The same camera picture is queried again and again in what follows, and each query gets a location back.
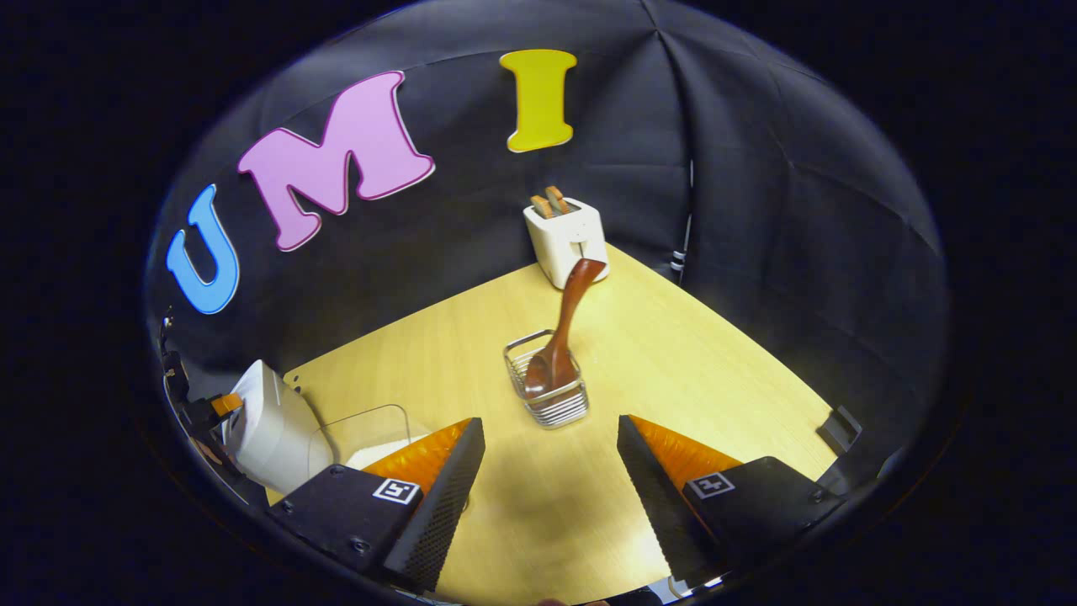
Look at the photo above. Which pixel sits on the clear plastic rice container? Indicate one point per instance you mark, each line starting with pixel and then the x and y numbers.
pixel 362 429

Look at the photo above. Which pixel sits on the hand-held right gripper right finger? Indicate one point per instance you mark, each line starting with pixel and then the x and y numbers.
pixel 660 509

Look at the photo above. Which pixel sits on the black backdrop cloth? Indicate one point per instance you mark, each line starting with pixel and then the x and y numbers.
pixel 757 210

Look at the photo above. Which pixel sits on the white toaster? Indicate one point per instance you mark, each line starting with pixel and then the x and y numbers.
pixel 564 244

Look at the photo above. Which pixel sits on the white rice cooker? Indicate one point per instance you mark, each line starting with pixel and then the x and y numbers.
pixel 269 429

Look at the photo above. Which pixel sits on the small black block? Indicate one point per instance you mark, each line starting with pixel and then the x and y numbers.
pixel 840 431

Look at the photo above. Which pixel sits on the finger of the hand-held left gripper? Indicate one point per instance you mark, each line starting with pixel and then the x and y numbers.
pixel 226 404

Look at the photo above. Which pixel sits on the brown toast slice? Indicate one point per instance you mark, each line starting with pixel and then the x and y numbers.
pixel 556 199
pixel 541 207

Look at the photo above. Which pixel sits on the brown wooden spoon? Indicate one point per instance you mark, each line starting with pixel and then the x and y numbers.
pixel 555 358

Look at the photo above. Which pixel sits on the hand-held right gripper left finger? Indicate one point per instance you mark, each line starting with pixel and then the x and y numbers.
pixel 437 513

